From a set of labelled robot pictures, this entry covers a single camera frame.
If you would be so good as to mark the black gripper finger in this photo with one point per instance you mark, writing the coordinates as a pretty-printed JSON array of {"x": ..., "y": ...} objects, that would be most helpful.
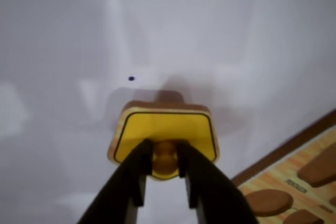
[
  {"x": 212, "y": 195},
  {"x": 123, "y": 190}
]

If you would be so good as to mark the yellow pentagon puzzle piece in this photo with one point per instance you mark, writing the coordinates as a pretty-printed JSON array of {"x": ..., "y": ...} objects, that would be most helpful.
[{"x": 162, "y": 127}]

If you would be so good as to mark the wooden shape puzzle board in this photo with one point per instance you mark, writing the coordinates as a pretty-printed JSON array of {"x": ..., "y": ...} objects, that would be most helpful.
[{"x": 275, "y": 180}]

